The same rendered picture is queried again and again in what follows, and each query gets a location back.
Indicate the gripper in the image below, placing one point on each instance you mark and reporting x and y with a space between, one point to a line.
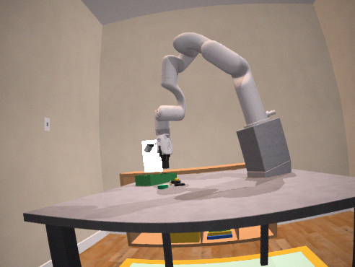
164 145

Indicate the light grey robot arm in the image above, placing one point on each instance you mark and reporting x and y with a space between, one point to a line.
189 44

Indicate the green open-top bin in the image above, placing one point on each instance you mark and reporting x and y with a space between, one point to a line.
155 179

